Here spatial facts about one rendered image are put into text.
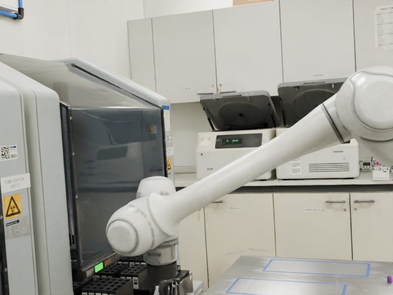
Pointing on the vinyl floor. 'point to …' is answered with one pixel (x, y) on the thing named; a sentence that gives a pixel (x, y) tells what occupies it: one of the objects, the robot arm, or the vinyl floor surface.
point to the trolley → (303, 277)
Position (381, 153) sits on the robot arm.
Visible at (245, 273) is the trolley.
